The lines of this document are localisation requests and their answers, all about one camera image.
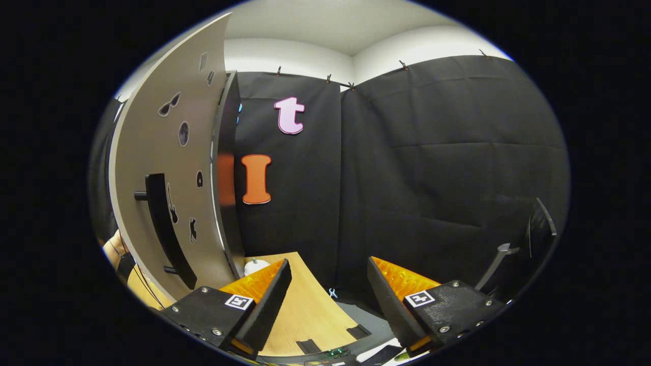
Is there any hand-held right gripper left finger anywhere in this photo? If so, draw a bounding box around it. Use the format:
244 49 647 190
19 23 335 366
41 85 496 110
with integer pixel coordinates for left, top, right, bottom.
159 258 293 360

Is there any row of backdrop clips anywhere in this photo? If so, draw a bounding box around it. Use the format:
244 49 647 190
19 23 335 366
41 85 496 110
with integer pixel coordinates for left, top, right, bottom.
275 48 491 92

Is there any white round device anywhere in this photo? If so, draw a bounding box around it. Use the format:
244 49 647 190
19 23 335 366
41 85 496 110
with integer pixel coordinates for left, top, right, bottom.
243 258 271 278

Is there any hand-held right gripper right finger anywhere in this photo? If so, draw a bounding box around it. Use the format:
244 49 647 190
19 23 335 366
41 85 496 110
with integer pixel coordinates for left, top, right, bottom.
367 256 509 357

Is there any beige cabinet door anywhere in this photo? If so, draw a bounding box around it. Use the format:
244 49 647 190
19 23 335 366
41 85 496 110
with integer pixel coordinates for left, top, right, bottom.
108 13 240 303

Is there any black backdrop cloth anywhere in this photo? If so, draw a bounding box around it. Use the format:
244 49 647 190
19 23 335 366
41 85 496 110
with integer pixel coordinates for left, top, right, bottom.
89 53 570 311

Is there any black cabinet door handle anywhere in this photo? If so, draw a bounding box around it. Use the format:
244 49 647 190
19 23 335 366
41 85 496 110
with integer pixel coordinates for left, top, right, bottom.
134 173 198 290

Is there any black device with lights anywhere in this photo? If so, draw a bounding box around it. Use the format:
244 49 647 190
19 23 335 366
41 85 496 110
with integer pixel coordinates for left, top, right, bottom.
305 347 357 365

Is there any grey cabinet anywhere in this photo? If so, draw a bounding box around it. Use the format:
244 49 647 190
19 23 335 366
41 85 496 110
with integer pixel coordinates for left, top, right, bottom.
211 71 247 280

